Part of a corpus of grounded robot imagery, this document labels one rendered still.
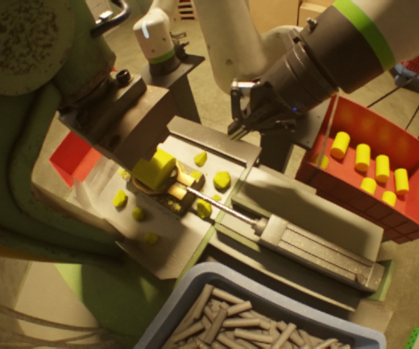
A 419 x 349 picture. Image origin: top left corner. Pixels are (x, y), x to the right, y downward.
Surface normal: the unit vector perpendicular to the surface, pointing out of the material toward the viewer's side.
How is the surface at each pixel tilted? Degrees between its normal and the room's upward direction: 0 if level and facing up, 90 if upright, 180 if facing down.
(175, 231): 0
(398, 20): 79
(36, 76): 90
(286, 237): 0
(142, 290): 0
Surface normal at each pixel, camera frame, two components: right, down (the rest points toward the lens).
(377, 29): -0.55, 0.59
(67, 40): 0.84, 0.40
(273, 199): -0.17, -0.45
